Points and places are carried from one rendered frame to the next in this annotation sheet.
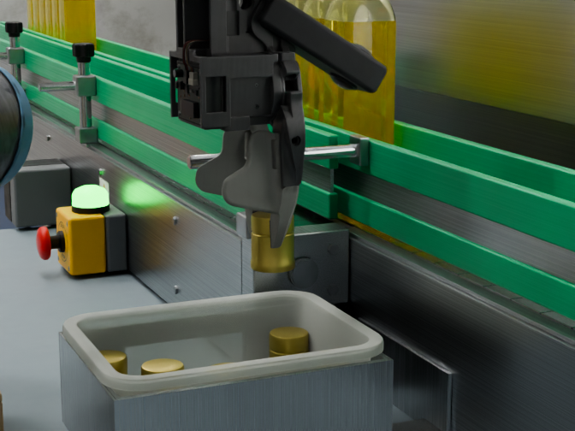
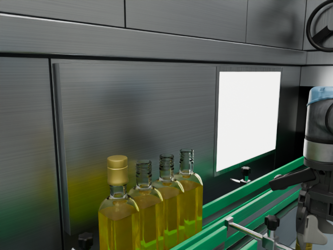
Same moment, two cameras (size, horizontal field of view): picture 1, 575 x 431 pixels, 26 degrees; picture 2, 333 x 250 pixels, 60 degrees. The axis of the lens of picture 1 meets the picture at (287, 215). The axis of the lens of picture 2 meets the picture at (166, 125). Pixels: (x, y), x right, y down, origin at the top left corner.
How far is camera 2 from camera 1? 1.55 m
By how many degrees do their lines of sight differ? 107
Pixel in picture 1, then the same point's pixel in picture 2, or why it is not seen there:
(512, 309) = (280, 216)
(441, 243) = (256, 222)
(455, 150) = (211, 207)
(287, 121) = not seen: hidden behind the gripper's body
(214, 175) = (319, 237)
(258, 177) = (322, 221)
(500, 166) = (228, 199)
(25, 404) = not seen: outside the picture
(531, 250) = (276, 201)
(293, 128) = not seen: hidden behind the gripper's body
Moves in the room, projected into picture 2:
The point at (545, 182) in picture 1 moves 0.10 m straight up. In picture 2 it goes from (240, 193) to (242, 160)
